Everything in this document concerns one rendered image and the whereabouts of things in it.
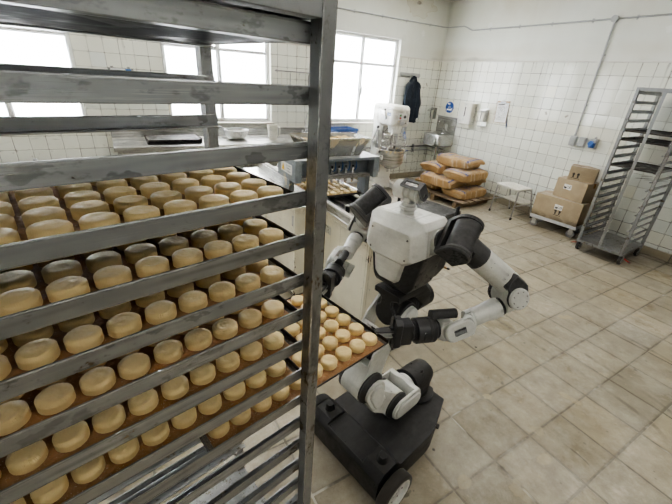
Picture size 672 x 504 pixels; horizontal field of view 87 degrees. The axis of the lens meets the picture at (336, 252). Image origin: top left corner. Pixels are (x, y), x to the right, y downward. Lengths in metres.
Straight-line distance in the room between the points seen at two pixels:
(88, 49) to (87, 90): 4.81
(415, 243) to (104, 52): 4.63
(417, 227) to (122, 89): 0.95
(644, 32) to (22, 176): 5.82
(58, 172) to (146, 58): 4.85
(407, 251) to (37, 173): 1.02
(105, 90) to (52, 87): 0.05
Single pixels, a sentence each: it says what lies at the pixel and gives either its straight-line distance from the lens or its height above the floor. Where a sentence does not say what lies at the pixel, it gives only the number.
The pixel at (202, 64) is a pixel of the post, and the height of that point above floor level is 1.72.
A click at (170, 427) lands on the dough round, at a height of 1.04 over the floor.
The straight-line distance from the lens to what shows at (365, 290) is 2.34.
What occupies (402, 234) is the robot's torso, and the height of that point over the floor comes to 1.24.
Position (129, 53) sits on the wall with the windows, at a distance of 5.34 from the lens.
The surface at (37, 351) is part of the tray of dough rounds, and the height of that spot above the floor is 1.33.
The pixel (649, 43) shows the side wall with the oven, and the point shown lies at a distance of 5.85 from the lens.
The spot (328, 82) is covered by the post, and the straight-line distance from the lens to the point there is 0.64.
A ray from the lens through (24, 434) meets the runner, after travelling 0.70.
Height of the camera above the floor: 1.71
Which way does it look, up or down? 26 degrees down
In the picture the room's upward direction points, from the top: 4 degrees clockwise
